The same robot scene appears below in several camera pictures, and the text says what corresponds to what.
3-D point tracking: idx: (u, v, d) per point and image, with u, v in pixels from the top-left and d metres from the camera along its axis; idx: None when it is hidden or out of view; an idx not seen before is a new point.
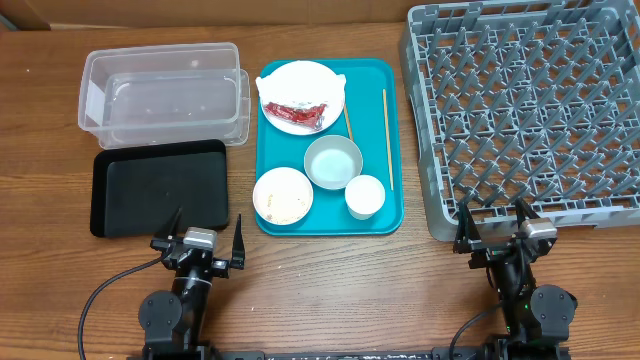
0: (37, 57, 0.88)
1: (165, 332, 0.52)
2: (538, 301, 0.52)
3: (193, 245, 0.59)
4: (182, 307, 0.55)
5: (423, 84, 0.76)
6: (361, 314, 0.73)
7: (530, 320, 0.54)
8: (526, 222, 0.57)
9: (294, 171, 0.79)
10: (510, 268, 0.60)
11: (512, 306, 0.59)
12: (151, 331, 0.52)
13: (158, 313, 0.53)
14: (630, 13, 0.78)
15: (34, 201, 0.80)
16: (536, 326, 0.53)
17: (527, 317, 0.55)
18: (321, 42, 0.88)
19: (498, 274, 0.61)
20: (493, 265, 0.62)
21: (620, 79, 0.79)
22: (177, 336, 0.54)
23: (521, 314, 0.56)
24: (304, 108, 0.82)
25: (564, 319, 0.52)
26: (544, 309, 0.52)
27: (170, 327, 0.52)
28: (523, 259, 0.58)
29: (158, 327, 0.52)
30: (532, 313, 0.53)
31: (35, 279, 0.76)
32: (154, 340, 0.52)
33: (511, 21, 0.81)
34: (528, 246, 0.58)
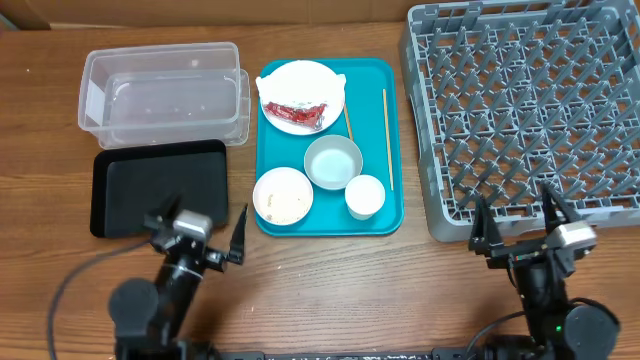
0: (37, 57, 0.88)
1: (139, 326, 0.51)
2: (573, 322, 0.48)
3: (185, 231, 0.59)
4: (157, 298, 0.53)
5: (423, 84, 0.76)
6: (361, 314, 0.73)
7: (559, 342, 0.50)
8: (559, 228, 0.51)
9: (294, 172, 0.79)
10: (538, 275, 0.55)
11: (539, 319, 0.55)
12: (123, 325, 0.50)
13: (130, 305, 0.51)
14: (630, 12, 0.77)
15: (34, 201, 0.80)
16: (567, 350, 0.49)
17: (555, 338, 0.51)
18: (321, 42, 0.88)
19: (523, 280, 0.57)
20: (517, 272, 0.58)
21: (621, 78, 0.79)
22: (153, 330, 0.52)
23: (549, 332, 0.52)
24: (304, 108, 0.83)
25: (602, 346, 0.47)
26: (580, 335, 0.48)
27: (145, 320, 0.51)
28: (557, 272, 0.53)
29: (130, 320, 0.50)
30: (564, 338, 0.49)
31: (35, 279, 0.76)
32: (126, 334, 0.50)
33: (511, 21, 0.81)
34: (562, 258, 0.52)
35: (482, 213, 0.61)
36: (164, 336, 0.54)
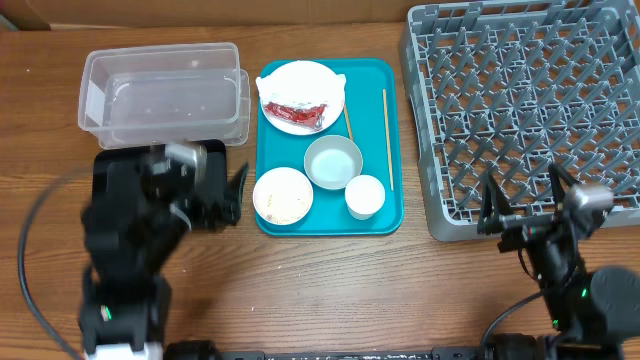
0: (37, 57, 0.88)
1: (113, 237, 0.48)
2: (599, 286, 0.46)
3: (174, 157, 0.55)
4: (139, 207, 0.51)
5: (423, 84, 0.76)
6: (361, 314, 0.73)
7: (587, 311, 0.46)
8: (574, 189, 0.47)
9: (295, 171, 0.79)
10: (553, 247, 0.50)
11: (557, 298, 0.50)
12: (97, 230, 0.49)
13: (110, 213, 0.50)
14: (630, 13, 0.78)
15: (33, 201, 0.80)
16: (597, 317, 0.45)
17: (582, 309, 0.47)
18: (321, 42, 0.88)
19: (538, 257, 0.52)
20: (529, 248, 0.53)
21: (621, 79, 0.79)
22: (123, 244, 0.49)
23: (575, 304, 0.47)
24: (304, 108, 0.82)
25: (635, 307, 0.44)
26: (609, 296, 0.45)
27: (119, 231, 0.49)
28: (574, 230, 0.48)
29: (104, 228, 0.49)
30: (592, 302, 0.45)
31: (34, 279, 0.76)
32: (96, 243, 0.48)
33: (510, 21, 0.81)
34: (580, 217, 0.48)
35: (492, 188, 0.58)
36: (140, 258, 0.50)
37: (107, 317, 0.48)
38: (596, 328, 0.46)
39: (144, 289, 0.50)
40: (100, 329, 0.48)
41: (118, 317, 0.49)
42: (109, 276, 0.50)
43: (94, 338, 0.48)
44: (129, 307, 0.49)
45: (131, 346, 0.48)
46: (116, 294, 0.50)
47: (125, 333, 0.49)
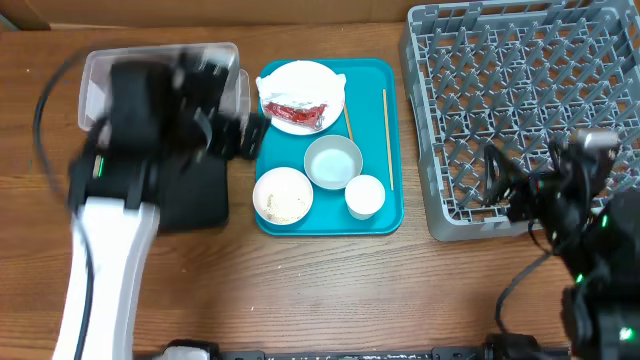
0: (37, 57, 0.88)
1: (138, 78, 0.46)
2: (619, 208, 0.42)
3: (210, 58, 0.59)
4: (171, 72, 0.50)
5: (423, 84, 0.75)
6: (361, 314, 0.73)
7: (607, 238, 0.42)
8: (579, 133, 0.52)
9: (294, 171, 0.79)
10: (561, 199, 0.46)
11: (573, 249, 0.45)
12: (123, 69, 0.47)
13: (138, 65, 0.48)
14: (630, 13, 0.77)
15: (34, 201, 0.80)
16: (614, 237, 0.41)
17: (603, 241, 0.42)
18: (321, 42, 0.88)
19: (547, 215, 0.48)
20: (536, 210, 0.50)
21: (621, 79, 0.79)
22: (147, 99, 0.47)
23: (600, 239, 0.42)
24: (304, 108, 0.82)
25: None
26: (630, 215, 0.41)
27: (144, 77, 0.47)
28: (583, 171, 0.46)
29: (119, 85, 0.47)
30: (613, 222, 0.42)
31: (35, 279, 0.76)
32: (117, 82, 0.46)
33: (510, 21, 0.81)
34: (587, 153, 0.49)
35: (500, 156, 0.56)
36: (155, 120, 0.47)
37: (97, 175, 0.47)
38: (621, 260, 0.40)
39: (142, 152, 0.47)
40: (92, 185, 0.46)
41: (113, 174, 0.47)
42: (115, 135, 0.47)
43: (84, 191, 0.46)
44: (124, 165, 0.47)
45: (124, 204, 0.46)
46: (115, 148, 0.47)
47: (121, 189, 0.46)
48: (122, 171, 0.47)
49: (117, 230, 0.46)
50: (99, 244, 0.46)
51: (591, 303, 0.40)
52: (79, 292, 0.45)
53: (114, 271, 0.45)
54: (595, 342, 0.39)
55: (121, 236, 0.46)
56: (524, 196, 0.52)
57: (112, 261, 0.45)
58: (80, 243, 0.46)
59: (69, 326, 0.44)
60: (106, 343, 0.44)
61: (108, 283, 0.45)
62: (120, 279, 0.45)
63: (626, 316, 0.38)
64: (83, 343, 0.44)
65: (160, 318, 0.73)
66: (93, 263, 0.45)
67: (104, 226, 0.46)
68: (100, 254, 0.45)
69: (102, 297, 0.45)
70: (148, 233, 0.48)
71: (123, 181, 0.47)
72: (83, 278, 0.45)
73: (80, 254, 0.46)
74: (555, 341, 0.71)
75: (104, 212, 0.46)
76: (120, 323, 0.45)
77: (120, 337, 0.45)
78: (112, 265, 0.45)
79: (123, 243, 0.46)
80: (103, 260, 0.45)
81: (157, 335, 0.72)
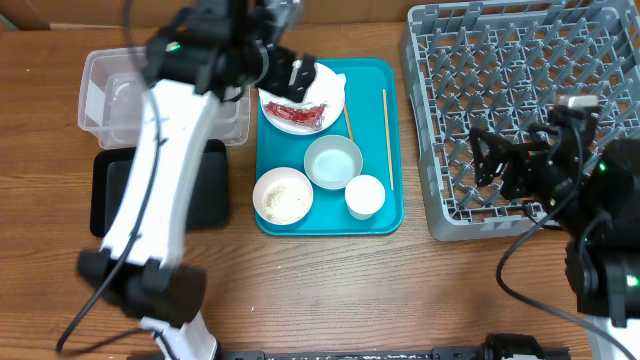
0: (37, 57, 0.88)
1: None
2: (616, 151, 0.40)
3: None
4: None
5: (423, 84, 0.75)
6: (361, 314, 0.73)
7: (606, 182, 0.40)
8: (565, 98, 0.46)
9: (294, 171, 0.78)
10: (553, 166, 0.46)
11: (571, 208, 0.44)
12: None
13: None
14: (630, 13, 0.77)
15: (33, 201, 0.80)
16: (614, 179, 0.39)
17: (602, 187, 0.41)
18: (321, 42, 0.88)
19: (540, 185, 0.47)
20: (529, 179, 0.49)
21: (621, 78, 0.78)
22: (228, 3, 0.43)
23: (601, 186, 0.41)
24: (304, 109, 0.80)
25: None
26: (627, 156, 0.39)
27: None
28: (574, 124, 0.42)
29: None
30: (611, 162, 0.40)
31: (35, 279, 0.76)
32: None
33: (510, 21, 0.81)
34: (568, 114, 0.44)
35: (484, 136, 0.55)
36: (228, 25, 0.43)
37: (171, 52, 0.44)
38: (623, 203, 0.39)
39: (209, 47, 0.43)
40: (166, 61, 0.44)
41: (187, 54, 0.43)
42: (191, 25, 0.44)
43: (161, 67, 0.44)
44: (195, 52, 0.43)
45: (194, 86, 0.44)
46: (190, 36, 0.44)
47: (193, 66, 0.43)
48: (196, 54, 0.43)
49: (185, 109, 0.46)
50: (168, 115, 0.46)
51: (598, 256, 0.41)
52: (144, 164, 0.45)
53: (178, 145, 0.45)
54: (601, 292, 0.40)
55: (188, 112, 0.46)
56: (516, 166, 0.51)
57: (179, 136, 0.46)
58: (151, 118, 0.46)
59: (131, 198, 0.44)
60: (163, 218, 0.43)
61: (172, 159, 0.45)
62: (183, 155, 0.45)
63: (632, 266, 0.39)
64: (143, 216, 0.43)
65: None
66: (161, 135, 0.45)
67: (175, 103, 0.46)
68: (168, 127, 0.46)
69: (164, 173, 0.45)
70: (209, 119, 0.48)
71: (195, 62, 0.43)
72: (151, 153, 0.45)
73: (151, 127, 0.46)
74: (555, 341, 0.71)
75: (176, 90, 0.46)
76: (176, 208, 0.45)
77: (177, 219, 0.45)
78: (178, 139, 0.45)
79: (189, 119, 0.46)
80: (171, 134, 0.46)
81: None
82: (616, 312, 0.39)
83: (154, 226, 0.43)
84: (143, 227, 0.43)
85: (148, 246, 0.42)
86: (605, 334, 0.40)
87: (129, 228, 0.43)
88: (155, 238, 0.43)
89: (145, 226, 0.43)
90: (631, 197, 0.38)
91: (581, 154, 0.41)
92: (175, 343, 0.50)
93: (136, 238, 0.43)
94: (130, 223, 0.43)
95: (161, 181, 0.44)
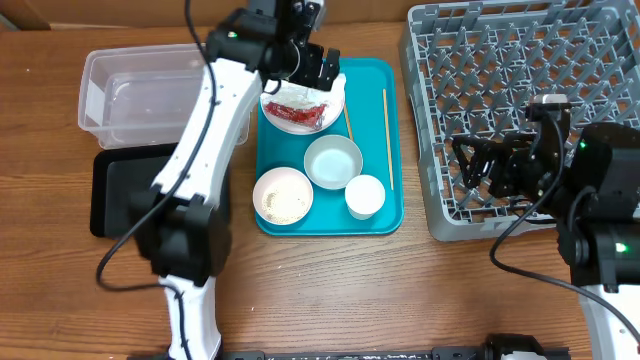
0: (37, 57, 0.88)
1: None
2: (594, 129, 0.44)
3: None
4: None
5: (423, 84, 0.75)
6: (361, 314, 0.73)
7: (590, 157, 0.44)
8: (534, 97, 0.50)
9: (294, 171, 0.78)
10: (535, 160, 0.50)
11: (558, 196, 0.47)
12: None
13: None
14: (630, 12, 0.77)
15: (33, 201, 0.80)
16: (596, 154, 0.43)
17: (587, 164, 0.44)
18: (321, 42, 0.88)
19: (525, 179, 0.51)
20: (515, 175, 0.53)
21: (621, 78, 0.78)
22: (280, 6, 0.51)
23: (584, 162, 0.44)
24: (304, 108, 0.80)
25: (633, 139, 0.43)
26: (606, 132, 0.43)
27: None
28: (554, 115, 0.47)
29: None
30: (592, 139, 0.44)
31: (35, 279, 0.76)
32: None
33: (511, 21, 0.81)
34: (545, 109, 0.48)
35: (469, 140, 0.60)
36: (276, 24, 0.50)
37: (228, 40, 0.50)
38: (604, 174, 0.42)
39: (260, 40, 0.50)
40: (223, 46, 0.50)
41: (242, 42, 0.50)
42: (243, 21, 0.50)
43: (218, 49, 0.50)
44: (247, 44, 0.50)
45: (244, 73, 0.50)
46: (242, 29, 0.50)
47: (246, 52, 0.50)
48: (248, 45, 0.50)
49: (236, 77, 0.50)
50: (223, 82, 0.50)
51: (587, 228, 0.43)
52: (197, 121, 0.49)
53: (226, 112, 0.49)
54: (592, 261, 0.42)
55: (240, 82, 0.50)
56: (500, 165, 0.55)
57: (230, 101, 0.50)
58: (207, 83, 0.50)
59: (184, 147, 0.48)
60: (209, 174, 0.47)
61: (222, 120, 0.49)
62: (229, 120, 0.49)
63: (621, 235, 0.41)
64: (192, 163, 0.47)
65: (160, 317, 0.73)
66: (215, 98, 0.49)
67: (229, 71, 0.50)
68: (222, 92, 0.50)
69: (214, 133, 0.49)
70: (253, 97, 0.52)
71: (246, 51, 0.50)
72: (204, 113, 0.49)
73: (206, 91, 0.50)
74: (555, 341, 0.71)
75: (230, 62, 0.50)
76: (220, 164, 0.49)
77: (219, 175, 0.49)
78: (229, 103, 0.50)
79: (240, 88, 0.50)
80: (224, 98, 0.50)
81: (157, 335, 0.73)
82: (607, 276, 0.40)
83: (200, 176, 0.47)
84: (191, 173, 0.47)
85: (194, 191, 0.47)
86: (599, 299, 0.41)
87: (179, 170, 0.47)
88: (199, 185, 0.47)
89: (193, 173, 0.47)
90: (613, 168, 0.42)
91: (560, 151, 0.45)
92: (189, 315, 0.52)
93: (183, 181, 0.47)
94: (180, 166, 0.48)
95: (211, 138, 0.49)
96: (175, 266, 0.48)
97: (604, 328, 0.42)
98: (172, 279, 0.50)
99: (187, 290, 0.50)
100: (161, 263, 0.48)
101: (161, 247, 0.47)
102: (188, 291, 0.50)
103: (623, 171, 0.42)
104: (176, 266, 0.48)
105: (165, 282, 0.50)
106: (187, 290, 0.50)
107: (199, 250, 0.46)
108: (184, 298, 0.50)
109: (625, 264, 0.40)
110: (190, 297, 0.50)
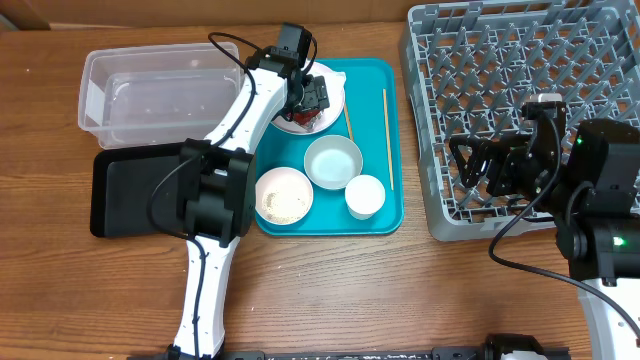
0: (37, 57, 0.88)
1: (298, 30, 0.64)
2: (589, 126, 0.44)
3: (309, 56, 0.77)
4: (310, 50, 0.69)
5: (422, 84, 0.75)
6: (361, 314, 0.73)
7: (584, 154, 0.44)
8: (532, 97, 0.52)
9: (294, 173, 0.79)
10: (532, 159, 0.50)
11: (556, 193, 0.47)
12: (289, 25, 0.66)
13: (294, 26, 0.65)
14: (630, 12, 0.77)
15: (33, 201, 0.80)
16: (592, 149, 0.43)
17: (586, 161, 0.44)
18: (321, 42, 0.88)
19: (524, 179, 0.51)
20: (513, 174, 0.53)
21: (621, 78, 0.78)
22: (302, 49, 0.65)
23: (581, 158, 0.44)
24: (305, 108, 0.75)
25: (629, 135, 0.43)
26: (600, 129, 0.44)
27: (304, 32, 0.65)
28: (550, 112, 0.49)
29: (288, 34, 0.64)
30: (588, 134, 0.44)
31: (34, 279, 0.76)
32: (288, 27, 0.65)
33: (510, 21, 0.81)
34: (540, 107, 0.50)
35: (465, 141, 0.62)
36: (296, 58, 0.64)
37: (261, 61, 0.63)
38: (600, 169, 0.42)
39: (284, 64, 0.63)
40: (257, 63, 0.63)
41: (271, 62, 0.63)
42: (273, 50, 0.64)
43: (256, 63, 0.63)
44: (274, 66, 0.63)
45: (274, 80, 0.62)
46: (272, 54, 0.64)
47: (275, 68, 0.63)
48: (276, 66, 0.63)
49: (271, 78, 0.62)
50: (260, 80, 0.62)
51: (585, 223, 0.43)
52: (239, 105, 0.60)
53: (260, 105, 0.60)
54: (590, 255, 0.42)
55: (275, 81, 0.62)
56: (497, 164, 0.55)
57: (265, 94, 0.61)
58: (249, 80, 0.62)
59: (229, 119, 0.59)
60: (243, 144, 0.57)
61: (257, 107, 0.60)
62: (263, 109, 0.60)
63: (618, 228, 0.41)
64: (236, 128, 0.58)
65: (160, 317, 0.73)
66: (254, 89, 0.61)
67: (265, 75, 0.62)
68: (259, 88, 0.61)
69: (252, 115, 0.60)
70: (281, 98, 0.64)
71: (275, 70, 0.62)
72: (244, 100, 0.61)
73: (247, 85, 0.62)
74: (555, 341, 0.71)
75: (265, 71, 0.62)
76: (255, 136, 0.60)
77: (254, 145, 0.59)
78: (266, 96, 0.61)
79: (274, 86, 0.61)
80: (261, 92, 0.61)
81: (157, 335, 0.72)
82: (605, 269, 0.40)
83: (241, 137, 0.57)
84: (235, 134, 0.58)
85: (236, 145, 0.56)
86: (599, 293, 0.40)
87: (224, 131, 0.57)
88: (240, 143, 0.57)
89: (237, 135, 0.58)
90: (610, 162, 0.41)
91: (557, 150, 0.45)
92: (208, 280, 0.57)
93: (228, 139, 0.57)
94: (224, 131, 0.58)
95: (249, 118, 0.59)
96: (207, 219, 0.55)
97: (604, 321, 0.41)
98: (200, 237, 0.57)
99: (211, 253, 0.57)
100: (194, 218, 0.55)
101: (198, 202, 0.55)
102: (212, 254, 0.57)
103: (619, 165, 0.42)
104: (207, 221, 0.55)
105: (192, 240, 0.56)
106: (211, 252, 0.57)
107: (233, 203, 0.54)
108: (206, 260, 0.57)
109: (623, 257, 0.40)
110: (212, 260, 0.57)
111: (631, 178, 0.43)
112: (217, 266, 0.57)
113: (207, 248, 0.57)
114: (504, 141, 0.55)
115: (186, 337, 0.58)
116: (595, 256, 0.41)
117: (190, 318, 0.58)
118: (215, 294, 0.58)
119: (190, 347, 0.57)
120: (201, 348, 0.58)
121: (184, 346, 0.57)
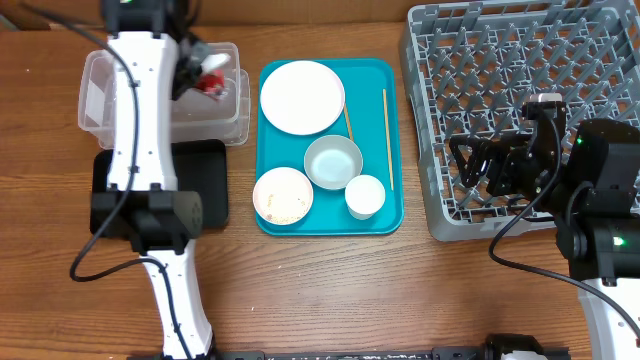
0: (38, 58, 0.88)
1: None
2: (589, 126, 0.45)
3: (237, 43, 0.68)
4: None
5: (422, 84, 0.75)
6: (361, 314, 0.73)
7: (585, 156, 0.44)
8: (532, 96, 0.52)
9: (294, 171, 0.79)
10: (532, 159, 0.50)
11: (556, 193, 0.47)
12: None
13: None
14: (630, 12, 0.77)
15: (33, 201, 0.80)
16: (594, 147, 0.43)
17: (587, 162, 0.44)
18: (321, 42, 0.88)
19: (524, 179, 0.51)
20: (512, 173, 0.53)
21: (621, 78, 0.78)
22: None
23: (581, 159, 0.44)
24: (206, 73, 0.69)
25: (628, 135, 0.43)
26: (600, 128, 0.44)
27: None
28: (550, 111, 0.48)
29: None
30: (588, 135, 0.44)
31: (35, 279, 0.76)
32: None
33: (510, 21, 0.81)
34: (540, 106, 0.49)
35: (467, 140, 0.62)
36: None
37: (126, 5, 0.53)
38: (600, 169, 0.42)
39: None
40: (123, 13, 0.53)
41: (137, 6, 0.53)
42: None
43: (118, 23, 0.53)
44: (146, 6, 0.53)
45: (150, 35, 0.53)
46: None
47: (146, 23, 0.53)
48: (146, 8, 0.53)
49: (148, 53, 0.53)
50: (133, 59, 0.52)
51: (585, 222, 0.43)
52: (127, 107, 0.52)
53: (149, 93, 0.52)
54: (591, 255, 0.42)
55: (152, 55, 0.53)
56: (497, 163, 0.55)
57: (148, 76, 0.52)
58: (118, 64, 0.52)
59: (124, 141, 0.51)
60: (156, 168, 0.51)
61: (147, 99, 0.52)
62: (154, 95, 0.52)
63: (618, 228, 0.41)
64: (136, 154, 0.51)
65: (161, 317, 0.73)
66: (134, 80, 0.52)
67: (138, 49, 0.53)
68: (137, 71, 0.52)
69: (144, 114, 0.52)
70: (172, 59, 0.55)
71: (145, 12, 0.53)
72: (128, 96, 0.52)
73: (120, 74, 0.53)
74: (556, 341, 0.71)
75: (135, 39, 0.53)
76: (162, 144, 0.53)
77: (166, 161, 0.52)
78: (150, 78, 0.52)
79: (154, 60, 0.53)
80: (142, 77, 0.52)
81: (157, 335, 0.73)
82: (605, 269, 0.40)
83: (148, 164, 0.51)
84: (140, 164, 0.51)
85: (147, 179, 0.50)
86: (598, 293, 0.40)
87: (127, 165, 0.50)
88: (151, 172, 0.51)
89: (141, 162, 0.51)
90: (609, 161, 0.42)
91: (557, 149, 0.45)
92: (175, 289, 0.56)
93: (135, 173, 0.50)
94: (125, 161, 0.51)
95: (145, 119, 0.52)
96: (155, 240, 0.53)
97: (604, 321, 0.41)
98: (152, 253, 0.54)
99: (169, 263, 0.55)
100: (142, 243, 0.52)
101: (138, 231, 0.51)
102: (171, 264, 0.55)
103: (619, 164, 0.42)
104: (156, 236, 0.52)
105: (146, 259, 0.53)
106: (169, 262, 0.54)
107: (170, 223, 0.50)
108: (167, 272, 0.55)
109: (623, 257, 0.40)
110: (174, 269, 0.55)
111: (631, 177, 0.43)
112: (181, 273, 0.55)
113: (164, 259, 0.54)
114: (504, 141, 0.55)
115: (175, 344, 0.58)
116: (595, 257, 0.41)
117: (172, 327, 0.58)
118: (188, 300, 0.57)
119: (180, 353, 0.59)
120: (193, 350, 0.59)
121: (174, 354, 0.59)
